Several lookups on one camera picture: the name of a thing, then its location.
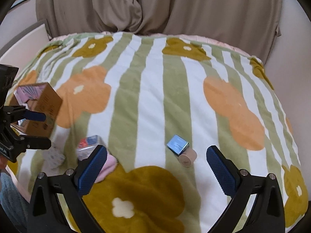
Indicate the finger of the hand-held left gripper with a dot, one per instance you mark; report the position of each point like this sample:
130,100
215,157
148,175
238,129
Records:
38,143
36,116

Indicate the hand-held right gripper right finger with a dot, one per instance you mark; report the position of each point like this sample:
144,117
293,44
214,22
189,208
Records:
221,172

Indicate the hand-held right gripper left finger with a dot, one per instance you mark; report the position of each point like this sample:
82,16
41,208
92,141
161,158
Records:
93,170

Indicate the pink socks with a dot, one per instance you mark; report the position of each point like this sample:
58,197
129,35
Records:
108,166

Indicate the cardboard box with pink lining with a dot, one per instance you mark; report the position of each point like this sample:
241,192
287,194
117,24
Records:
46,102

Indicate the white patterned cloth bundle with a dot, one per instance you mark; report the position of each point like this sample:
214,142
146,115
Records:
54,159

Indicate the clear packet with red print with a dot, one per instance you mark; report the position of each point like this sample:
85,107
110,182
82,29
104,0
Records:
88,145

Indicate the small round jar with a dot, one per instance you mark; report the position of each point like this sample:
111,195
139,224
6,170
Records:
187,159

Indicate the small blue box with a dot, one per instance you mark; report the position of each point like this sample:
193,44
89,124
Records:
177,144

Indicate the white padded headboard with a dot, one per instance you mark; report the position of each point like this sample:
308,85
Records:
21,46

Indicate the person's jeans leg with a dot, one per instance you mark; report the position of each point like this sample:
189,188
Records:
12,199

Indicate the green striped floral blanket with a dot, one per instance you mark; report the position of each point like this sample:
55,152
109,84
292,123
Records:
155,102

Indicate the beige curtain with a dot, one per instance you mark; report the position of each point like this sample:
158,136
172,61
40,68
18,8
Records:
170,4

